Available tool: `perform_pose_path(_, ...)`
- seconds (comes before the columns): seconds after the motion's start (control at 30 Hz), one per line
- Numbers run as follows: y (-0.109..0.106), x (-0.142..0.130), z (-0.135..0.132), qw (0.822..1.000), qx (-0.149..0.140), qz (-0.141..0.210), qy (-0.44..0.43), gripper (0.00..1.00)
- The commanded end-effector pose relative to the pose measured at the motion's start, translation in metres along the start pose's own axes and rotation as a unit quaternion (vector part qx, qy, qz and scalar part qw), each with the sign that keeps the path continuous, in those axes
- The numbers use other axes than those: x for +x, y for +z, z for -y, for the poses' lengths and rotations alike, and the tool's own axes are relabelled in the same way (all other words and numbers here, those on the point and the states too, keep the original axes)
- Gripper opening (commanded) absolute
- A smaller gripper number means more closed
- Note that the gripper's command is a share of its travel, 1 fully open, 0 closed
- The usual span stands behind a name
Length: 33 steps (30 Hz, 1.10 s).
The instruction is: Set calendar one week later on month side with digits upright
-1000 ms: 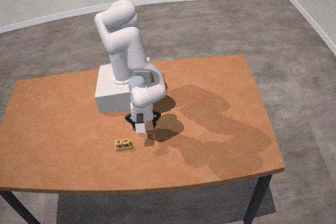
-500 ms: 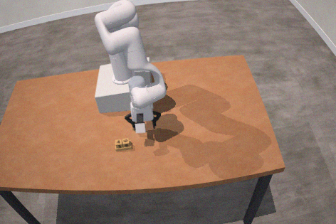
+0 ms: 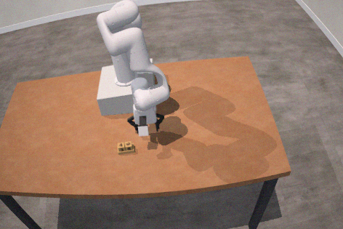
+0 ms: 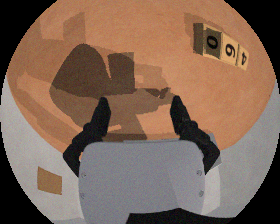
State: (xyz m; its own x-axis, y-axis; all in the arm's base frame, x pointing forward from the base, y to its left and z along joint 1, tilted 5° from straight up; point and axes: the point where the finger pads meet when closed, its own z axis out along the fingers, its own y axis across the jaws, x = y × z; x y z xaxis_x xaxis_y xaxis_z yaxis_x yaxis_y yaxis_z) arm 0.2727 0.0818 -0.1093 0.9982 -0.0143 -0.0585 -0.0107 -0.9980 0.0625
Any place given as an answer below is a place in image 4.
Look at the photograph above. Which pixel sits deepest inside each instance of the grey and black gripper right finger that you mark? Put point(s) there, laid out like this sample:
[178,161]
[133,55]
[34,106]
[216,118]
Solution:
[188,129]

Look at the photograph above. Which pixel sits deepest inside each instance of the tan number cube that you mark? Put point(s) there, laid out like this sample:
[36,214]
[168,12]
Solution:
[242,58]
[221,46]

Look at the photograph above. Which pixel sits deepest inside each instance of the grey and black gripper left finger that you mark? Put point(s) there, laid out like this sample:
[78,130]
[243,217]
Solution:
[92,132]

